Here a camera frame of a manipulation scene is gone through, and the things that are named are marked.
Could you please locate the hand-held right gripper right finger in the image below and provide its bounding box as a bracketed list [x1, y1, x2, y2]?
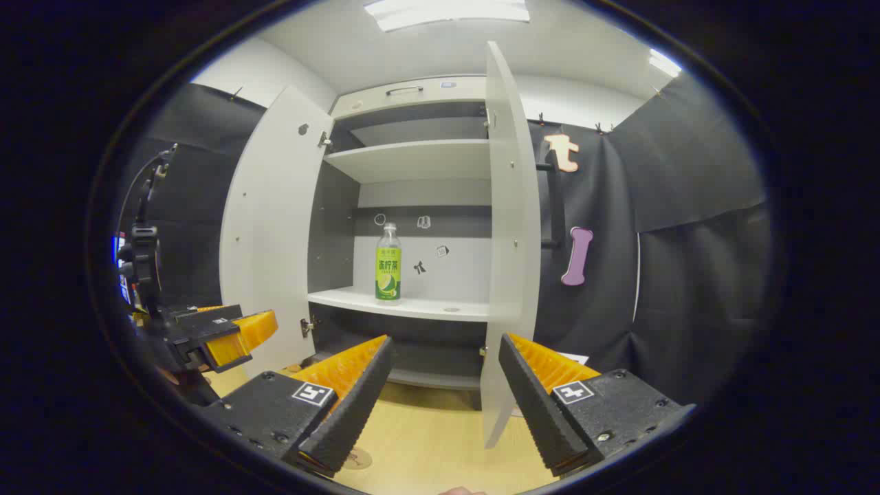
[498, 333, 696, 477]

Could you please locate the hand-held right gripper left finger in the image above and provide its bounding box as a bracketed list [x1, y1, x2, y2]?
[199, 335, 395, 479]

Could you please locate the white cabinet door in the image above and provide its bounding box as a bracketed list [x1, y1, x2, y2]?
[219, 85, 336, 377]
[479, 40, 568, 450]

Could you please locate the green label bottle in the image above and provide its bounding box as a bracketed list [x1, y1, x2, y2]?
[375, 222, 403, 301]

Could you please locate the white and grey cabinet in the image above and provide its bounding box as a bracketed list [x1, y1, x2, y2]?
[306, 76, 496, 393]

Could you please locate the white cabinet drawer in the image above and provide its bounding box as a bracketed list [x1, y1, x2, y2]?
[330, 76, 489, 119]

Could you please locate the lit computer screen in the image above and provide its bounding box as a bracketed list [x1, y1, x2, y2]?
[112, 234, 131, 307]

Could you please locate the black backdrop cloth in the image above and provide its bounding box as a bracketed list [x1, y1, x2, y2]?
[117, 72, 771, 406]

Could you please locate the small ceiling light panel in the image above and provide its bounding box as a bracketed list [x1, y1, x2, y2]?
[648, 48, 683, 78]

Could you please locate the large ceiling light panel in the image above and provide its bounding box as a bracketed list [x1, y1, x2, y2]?
[363, 0, 531, 33]

